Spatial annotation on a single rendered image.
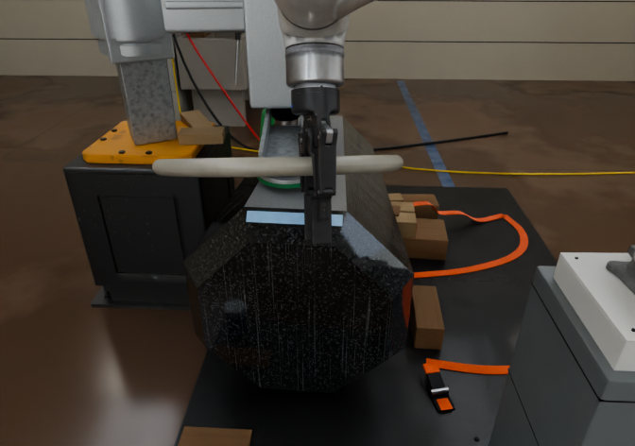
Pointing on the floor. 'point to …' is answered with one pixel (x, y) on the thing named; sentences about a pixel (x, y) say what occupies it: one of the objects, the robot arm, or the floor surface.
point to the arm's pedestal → (561, 381)
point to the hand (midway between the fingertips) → (317, 219)
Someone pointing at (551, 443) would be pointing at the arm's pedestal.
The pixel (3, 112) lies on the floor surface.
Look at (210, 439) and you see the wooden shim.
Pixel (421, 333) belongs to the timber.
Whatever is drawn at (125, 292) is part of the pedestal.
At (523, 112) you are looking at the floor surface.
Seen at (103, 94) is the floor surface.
